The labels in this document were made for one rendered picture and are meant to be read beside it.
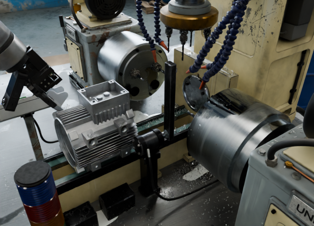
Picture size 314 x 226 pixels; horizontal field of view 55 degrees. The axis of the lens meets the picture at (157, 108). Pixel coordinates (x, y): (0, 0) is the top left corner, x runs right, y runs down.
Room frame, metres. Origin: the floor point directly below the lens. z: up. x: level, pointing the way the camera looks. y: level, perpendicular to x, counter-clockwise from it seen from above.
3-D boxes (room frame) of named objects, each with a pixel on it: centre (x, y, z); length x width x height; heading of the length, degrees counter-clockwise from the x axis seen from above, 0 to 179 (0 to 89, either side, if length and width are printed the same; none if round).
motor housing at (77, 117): (0.75, 0.19, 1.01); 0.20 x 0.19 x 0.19; 126
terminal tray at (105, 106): (0.77, 0.16, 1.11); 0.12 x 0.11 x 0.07; 126
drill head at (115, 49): (1.21, 0.13, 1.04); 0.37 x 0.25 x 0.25; 34
